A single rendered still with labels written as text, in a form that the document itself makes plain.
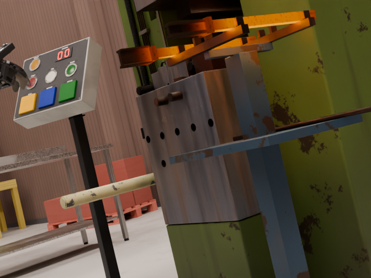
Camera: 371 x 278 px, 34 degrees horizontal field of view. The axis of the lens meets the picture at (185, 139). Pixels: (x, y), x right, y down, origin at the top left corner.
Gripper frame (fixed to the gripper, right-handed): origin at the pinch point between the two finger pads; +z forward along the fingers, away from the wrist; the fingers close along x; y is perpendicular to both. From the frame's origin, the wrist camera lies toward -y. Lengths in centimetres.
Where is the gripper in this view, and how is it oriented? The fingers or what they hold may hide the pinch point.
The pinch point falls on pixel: (27, 82)
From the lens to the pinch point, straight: 229.0
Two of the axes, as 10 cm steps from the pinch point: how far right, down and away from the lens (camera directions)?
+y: -0.3, 8.9, -4.5
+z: 5.1, 4.0, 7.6
